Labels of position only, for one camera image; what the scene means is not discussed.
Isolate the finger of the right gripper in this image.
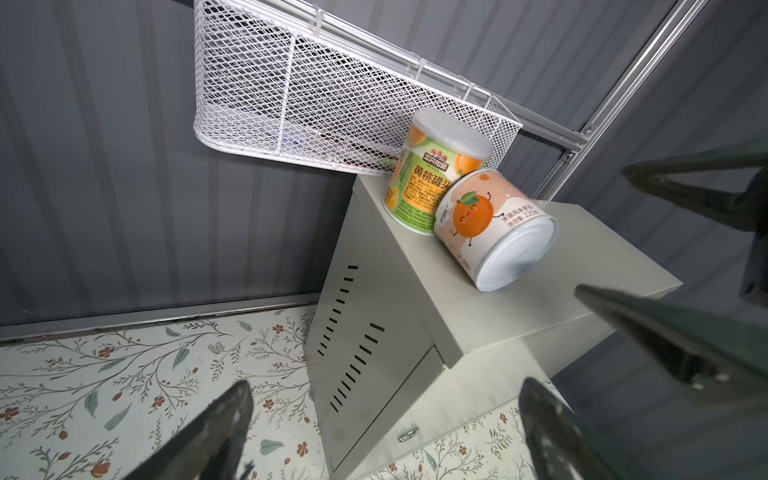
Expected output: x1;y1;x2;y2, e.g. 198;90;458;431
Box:
622;139;767;233
574;285;767;396

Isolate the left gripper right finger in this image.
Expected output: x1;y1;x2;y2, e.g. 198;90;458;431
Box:
518;377;630;479

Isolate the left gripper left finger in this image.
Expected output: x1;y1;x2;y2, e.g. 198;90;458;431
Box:
127;380;254;480

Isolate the orange white pull-tab can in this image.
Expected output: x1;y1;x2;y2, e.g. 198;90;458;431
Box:
434;169;559;292

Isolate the green orange peach can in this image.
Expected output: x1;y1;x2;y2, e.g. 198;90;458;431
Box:
382;108;493;235

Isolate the beige metal cabinet box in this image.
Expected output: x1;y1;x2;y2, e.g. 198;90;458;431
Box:
304;176;680;479

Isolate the white wire mesh basket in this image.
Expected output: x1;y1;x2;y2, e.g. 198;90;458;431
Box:
193;1;522;175

